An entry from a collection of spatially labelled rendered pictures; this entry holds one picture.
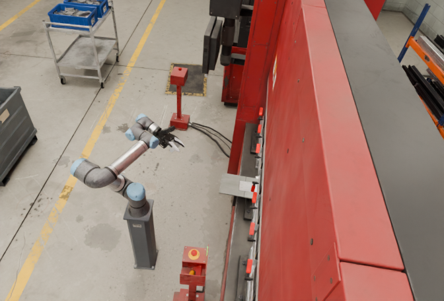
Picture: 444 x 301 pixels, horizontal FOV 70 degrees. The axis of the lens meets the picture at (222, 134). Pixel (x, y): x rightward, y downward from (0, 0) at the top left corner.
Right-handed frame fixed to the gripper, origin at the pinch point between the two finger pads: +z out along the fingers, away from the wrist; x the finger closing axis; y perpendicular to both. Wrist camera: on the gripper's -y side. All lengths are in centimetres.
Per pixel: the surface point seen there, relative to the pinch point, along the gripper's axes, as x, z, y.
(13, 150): -15, -154, 162
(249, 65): -85, -5, -37
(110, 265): 20, 3, 140
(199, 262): 29, 54, 40
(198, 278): 38, 60, 42
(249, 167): -50, 45, 17
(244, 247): 13, 71, 21
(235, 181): -19.4, 41.8, 10.6
